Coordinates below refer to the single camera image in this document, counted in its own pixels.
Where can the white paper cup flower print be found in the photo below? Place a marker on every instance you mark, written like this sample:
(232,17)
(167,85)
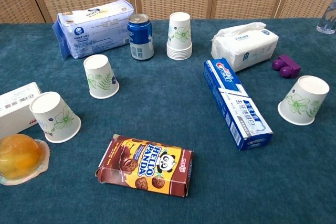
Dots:
(56,119)
(302,100)

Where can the stack of white paper cups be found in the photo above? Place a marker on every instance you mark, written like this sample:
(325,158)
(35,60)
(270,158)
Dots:
(179,35)

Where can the white open tissue pack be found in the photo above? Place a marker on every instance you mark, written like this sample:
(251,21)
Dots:
(246,48)

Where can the orange fruit jelly cup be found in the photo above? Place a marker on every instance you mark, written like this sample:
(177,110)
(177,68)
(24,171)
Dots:
(18,155)

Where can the white paper cup fern print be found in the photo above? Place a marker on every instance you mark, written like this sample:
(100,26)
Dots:
(101,77)

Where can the blue drink can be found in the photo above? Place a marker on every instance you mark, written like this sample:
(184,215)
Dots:
(140,37)

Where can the white cardboard box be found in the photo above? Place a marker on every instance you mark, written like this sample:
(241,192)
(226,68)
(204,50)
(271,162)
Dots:
(13,108)

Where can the purple toy building block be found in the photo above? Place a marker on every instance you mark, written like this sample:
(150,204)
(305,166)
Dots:
(288,66)

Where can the Hello Panda biscuit box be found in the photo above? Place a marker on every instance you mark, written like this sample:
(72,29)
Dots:
(147,165)

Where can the clear glass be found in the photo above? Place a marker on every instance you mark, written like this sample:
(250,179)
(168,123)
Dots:
(326,22)

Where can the lavender wrapped tissue pack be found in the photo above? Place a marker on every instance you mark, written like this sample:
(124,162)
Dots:
(97,30)

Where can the blue Crest toothpaste box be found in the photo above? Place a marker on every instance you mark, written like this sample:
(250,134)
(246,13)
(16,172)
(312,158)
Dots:
(236,100)

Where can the teal table cloth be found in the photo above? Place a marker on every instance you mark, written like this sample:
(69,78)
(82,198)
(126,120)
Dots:
(162,98)

